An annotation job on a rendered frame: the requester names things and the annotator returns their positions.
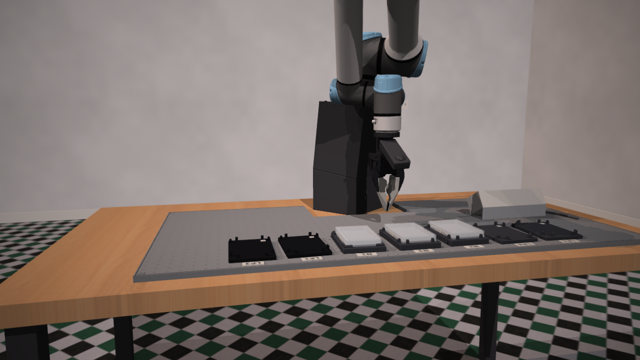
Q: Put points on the beige operator button panel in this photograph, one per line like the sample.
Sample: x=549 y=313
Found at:
x=509 y=203

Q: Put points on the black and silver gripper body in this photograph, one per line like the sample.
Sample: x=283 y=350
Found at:
x=377 y=158

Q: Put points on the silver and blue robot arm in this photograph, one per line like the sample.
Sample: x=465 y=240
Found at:
x=369 y=67

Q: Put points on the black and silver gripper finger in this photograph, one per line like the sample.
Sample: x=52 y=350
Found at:
x=394 y=186
x=380 y=184

